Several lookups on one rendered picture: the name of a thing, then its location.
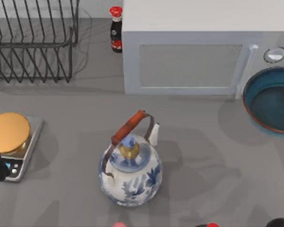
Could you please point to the blue and white teapot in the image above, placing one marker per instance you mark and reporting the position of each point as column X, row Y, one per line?
column 130, row 175

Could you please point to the dark bottle with red cap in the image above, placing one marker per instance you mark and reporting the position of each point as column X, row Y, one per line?
column 116, row 35

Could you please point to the pale microwave oven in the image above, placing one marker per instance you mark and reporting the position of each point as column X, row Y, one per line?
column 180, row 35

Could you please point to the pink round cap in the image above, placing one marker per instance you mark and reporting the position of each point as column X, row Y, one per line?
column 119, row 224

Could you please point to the silver kitchen scale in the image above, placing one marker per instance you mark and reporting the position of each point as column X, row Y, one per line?
column 26, row 153

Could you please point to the blue pan with brown rim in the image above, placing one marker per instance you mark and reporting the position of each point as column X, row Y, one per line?
column 269, row 106

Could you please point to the red bottle cap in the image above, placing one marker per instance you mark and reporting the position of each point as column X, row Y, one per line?
column 211, row 224

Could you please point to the round microwave knob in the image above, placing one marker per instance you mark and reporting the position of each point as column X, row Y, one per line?
column 274, row 54

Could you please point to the dark bottle with red label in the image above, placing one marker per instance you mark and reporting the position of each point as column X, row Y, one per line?
column 282, row 222

